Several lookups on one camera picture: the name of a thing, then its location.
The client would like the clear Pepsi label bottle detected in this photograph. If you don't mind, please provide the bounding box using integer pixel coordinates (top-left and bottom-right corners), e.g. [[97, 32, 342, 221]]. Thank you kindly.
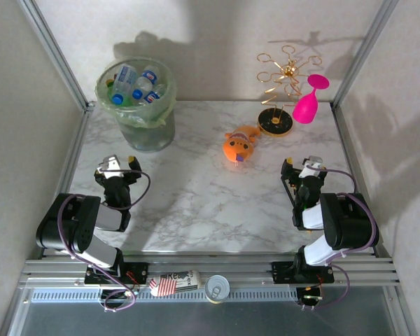
[[143, 83, 168, 106], [131, 64, 162, 101]]

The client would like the clear soda water bottle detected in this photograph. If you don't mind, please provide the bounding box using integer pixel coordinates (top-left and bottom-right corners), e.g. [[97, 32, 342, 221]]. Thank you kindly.
[[111, 64, 138, 105]]

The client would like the grey mesh waste bin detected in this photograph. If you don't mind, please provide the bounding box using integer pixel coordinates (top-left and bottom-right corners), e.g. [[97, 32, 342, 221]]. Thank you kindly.
[[94, 57, 179, 153]]

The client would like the orange fish plush toy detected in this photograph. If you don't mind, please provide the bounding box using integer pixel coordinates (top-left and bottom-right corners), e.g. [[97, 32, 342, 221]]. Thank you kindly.
[[223, 125, 263, 165]]

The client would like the pink plastic wine glass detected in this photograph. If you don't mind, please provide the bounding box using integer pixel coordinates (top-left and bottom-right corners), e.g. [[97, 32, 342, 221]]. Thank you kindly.
[[292, 73, 330, 126]]

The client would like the small black control board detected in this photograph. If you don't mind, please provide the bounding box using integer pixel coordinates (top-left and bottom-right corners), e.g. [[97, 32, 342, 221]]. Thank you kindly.
[[296, 286, 325, 307], [98, 288, 138, 306]]

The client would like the striped snack packet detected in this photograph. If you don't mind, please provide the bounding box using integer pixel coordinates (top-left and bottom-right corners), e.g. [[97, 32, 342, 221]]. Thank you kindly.
[[148, 269, 202, 298]]

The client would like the grey slotted strip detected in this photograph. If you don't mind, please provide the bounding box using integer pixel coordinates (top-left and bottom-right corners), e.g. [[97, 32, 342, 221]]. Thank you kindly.
[[30, 288, 299, 304]]

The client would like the silver tin can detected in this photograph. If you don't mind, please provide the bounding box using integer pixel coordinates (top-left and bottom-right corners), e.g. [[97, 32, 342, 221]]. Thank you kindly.
[[204, 274, 231, 305]]

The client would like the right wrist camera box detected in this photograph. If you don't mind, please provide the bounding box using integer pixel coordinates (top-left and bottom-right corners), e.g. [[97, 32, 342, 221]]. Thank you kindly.
[[299, 155, 328, 179]]

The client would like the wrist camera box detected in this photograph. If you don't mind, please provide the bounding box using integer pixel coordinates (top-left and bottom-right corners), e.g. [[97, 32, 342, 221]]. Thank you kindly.
[[299, 155, 328, 179], [97, 155, 123, 178]]

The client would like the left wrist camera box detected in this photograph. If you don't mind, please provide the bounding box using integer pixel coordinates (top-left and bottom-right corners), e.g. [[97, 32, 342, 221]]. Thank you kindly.
[[97, 155, 123, 178]]

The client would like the gold wire glass rack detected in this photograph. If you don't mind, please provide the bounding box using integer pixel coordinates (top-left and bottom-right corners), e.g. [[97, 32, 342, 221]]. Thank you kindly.
[[255, 44, 323, 137]]

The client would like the aluminium side rail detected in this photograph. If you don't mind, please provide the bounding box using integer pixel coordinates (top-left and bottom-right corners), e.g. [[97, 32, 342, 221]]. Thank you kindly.
[[38, 104, 95, 260], [330, 104, 393, 260]]

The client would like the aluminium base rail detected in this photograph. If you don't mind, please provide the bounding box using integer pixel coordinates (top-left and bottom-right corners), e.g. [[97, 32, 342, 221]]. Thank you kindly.
[[17, 257, 402, 290]]

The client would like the aluminium frame post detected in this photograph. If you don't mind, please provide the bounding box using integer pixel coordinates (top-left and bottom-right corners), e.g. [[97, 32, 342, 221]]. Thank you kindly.
[[17, 0, 96, 110], [330, 0, 400, 109]]

